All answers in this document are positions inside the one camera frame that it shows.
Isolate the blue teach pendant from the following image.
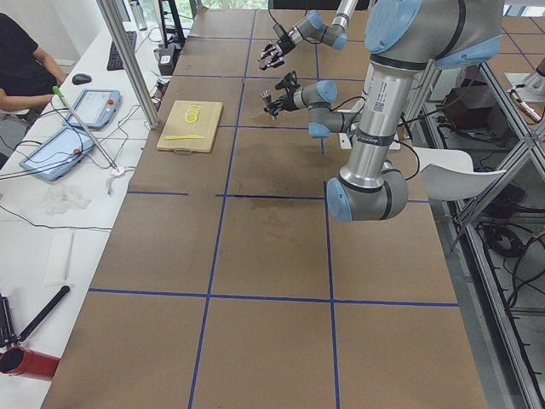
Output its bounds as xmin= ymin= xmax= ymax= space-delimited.
xmin=72 ymin=89 xmax=121 ymax=130
xmin=19 ymin=127 xmax=95 ymax=181

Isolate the yellow plastic knife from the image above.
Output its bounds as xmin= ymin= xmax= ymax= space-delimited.
xmin=164 ymin=134 xmax=204 ymax=141

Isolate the black handled tool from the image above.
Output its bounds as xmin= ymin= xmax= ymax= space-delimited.
xmin=17 ymin=285 xmax=71 ymax=343

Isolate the white plastic chair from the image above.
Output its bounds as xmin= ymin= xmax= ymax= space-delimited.
xmin=414 ymin=147 xmax=506 ymax=201

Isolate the black computer mouse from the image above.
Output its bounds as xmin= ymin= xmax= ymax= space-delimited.
xmin=72 ymin=73 xmax=92 ymax=85

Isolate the lower blue teach pendant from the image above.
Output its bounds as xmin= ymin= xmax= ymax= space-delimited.
xmin=19 ymin=127 xmax=95 ymax=181

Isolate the wooden cutting board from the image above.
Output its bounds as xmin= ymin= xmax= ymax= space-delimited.
xmin=157 ymin=100 xmax=223 ymax=153

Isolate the black keyboard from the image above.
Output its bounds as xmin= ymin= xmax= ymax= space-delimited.
xmin=106 ymin=30 xmax=138 ymax=72

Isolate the steel double jigger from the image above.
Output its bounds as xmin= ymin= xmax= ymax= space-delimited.
xmin=260 ymin=90 xmax=274 ymax=113

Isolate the red cylinder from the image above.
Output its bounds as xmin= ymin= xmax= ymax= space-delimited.
xmin=1 ymin=347 xmax=60 ymax=381

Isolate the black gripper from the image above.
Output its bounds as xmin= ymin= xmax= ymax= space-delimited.
xmin=264 ymin=92 xmax=298 ymax=119
xmin=258 ymin=34 xmax=296 ymax=71

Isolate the green tipped metal rod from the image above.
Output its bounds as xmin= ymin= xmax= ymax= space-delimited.
xmin=52 ymin=86 xmax=122 ymax=175

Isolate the seated person in black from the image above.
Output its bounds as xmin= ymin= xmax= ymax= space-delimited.
xmin=1 ymin=13 xmax=67 ymax=112

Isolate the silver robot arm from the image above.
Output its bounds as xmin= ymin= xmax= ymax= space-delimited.
xmin=263 ymin=0 xmax=504 ymax=222
xmin=258 ymin=1 xmax=370 ymax=71

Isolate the aluminium frame post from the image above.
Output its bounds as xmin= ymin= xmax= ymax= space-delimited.
xmin=96 ymin=0 xmax=159 ymax=130

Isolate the upper blue teach pendant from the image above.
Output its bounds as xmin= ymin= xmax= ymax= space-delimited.
xmin=72 ymin=89 xmax=121 ymax=130

